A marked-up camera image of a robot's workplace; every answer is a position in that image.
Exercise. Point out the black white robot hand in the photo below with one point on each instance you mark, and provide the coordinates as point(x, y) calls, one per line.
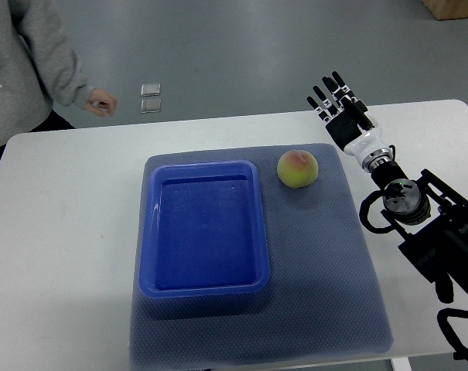
point(346, 120)

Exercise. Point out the person's bare hand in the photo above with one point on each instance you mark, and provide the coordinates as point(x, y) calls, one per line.
point(101, 103)

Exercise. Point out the yellow-green red peach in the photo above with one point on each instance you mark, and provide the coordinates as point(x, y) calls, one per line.
point(297, 169)

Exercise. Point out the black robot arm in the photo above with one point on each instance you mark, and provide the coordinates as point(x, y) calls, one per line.
point(432, 219)

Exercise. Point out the lower metal floor plate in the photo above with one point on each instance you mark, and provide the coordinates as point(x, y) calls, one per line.
point(151, 105)

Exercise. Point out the metal floor plate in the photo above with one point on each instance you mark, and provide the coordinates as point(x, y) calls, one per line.
point(150, 89)
point(151, 105)

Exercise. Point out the upper metal floor plate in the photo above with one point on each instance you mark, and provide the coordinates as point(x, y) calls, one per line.
point(150, 89)

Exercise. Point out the wooden box corner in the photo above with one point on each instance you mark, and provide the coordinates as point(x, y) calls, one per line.
point(447, 9)

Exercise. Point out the blue plastic tray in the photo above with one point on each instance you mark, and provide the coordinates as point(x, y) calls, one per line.
point(204, 232)

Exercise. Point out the grey-blue textured mat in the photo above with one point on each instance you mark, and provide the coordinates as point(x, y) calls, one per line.
point(322, 299)

